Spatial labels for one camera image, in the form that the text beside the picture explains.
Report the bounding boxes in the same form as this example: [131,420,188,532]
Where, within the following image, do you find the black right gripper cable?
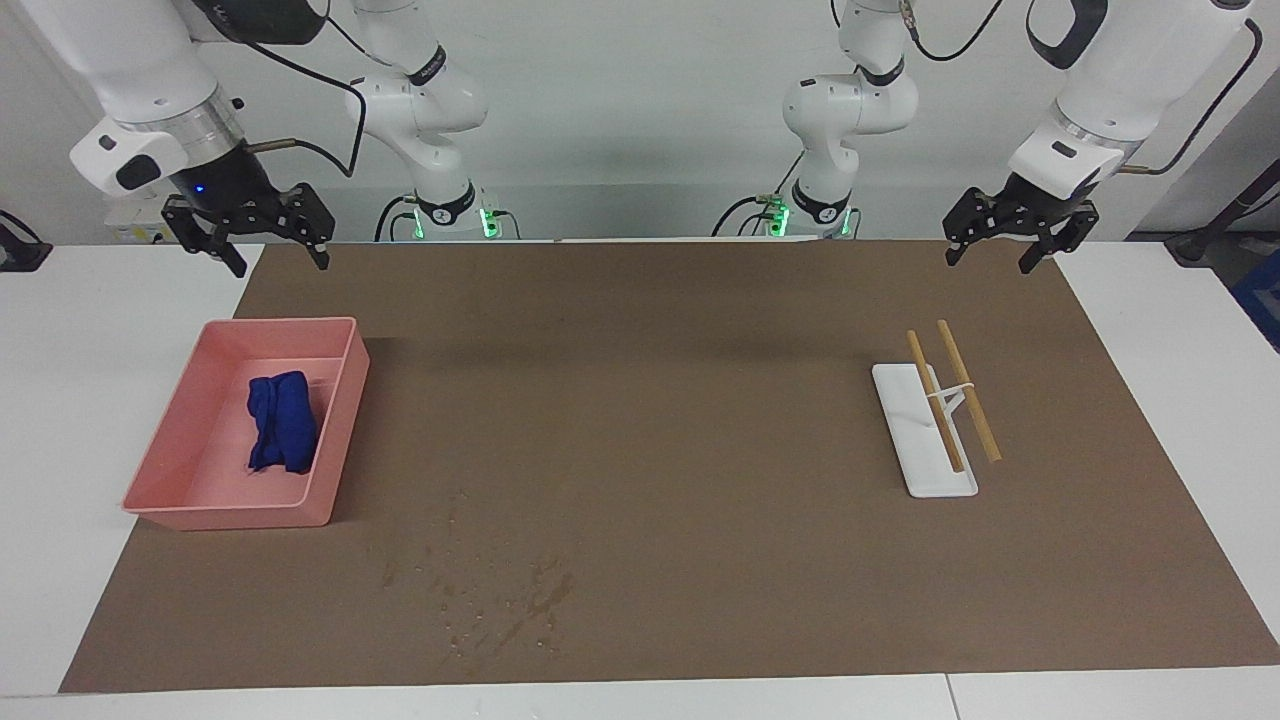
[190,0,368,179]

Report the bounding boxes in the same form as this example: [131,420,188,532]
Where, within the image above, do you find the black stand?
[1165,160,1280,266]

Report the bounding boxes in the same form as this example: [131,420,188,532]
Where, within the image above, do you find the blue towel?
[246,370,319,475]

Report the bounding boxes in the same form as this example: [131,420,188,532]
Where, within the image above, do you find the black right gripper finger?
[160,195,248,279]
[268,183,336,271]

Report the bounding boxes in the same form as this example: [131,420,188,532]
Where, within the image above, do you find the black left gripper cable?
[1118,18,1263,177]

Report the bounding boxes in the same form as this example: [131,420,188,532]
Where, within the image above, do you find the pink plastic bin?
[122,316,371,531]

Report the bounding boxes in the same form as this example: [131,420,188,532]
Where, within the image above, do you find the blue crate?
[1230,250,1280,353]

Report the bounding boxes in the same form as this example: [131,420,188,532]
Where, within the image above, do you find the black clamp device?
[0,208,53,273]

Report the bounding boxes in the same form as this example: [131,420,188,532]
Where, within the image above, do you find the wooden rack rod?
[906,330,967,475]
[936,319,1003,465]

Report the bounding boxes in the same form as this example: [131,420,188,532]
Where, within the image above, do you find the brown table mat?
[58,238,1280,695]

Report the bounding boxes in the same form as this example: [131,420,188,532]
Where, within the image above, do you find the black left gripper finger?
[943,185,1011,268]
[1018,200,1099,276]

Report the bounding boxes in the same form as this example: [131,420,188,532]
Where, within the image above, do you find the white towel rack base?
[871,362,980,499]

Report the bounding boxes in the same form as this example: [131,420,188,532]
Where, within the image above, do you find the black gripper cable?
[190,0,368,179]
[1118,18,1263,177]

